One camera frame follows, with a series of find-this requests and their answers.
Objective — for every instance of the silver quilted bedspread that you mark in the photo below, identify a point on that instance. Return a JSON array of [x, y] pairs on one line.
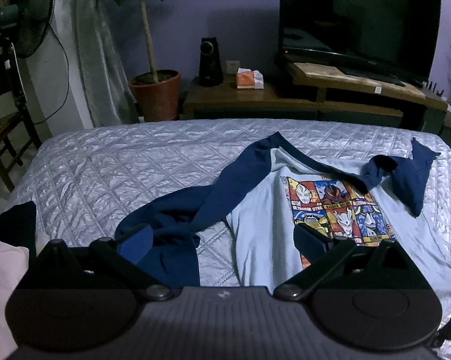
[[81, 300]]

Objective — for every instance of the grey curtain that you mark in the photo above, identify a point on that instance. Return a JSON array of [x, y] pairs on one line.
[[109, 100]]

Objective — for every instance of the white wall socket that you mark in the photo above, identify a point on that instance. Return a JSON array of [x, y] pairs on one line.
[[232, 67]]

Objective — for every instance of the black speaker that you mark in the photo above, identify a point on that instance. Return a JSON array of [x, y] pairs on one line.
[[210, 69]]

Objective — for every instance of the blue raglan graphic shirt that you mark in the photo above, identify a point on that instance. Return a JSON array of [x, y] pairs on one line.
[[270, 188]]

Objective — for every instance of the white cloth at bed edge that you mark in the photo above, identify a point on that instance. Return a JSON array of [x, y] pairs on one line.
[[14, 262]]

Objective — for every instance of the large black television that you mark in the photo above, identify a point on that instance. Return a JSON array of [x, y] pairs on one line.
[[395, 39]]

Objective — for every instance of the dark wooden chair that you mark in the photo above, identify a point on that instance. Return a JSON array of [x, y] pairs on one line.
[[11, 83]]

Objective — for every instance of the potted tree in red pot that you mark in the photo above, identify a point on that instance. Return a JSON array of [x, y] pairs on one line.
[[154, 63]]

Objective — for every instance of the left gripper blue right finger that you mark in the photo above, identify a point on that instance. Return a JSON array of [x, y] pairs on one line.
[[311, 244]]

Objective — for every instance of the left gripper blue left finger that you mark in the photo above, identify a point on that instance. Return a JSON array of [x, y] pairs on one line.
[[134, 244]]

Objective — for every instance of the black standing fan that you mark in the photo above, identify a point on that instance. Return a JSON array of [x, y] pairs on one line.
[[26, 24]]

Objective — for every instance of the wooden TV stand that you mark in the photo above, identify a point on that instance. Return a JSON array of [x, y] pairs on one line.
[[318, 92]]

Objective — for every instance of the orange tissue box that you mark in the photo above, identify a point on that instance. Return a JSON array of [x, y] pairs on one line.
[[248, 79]]

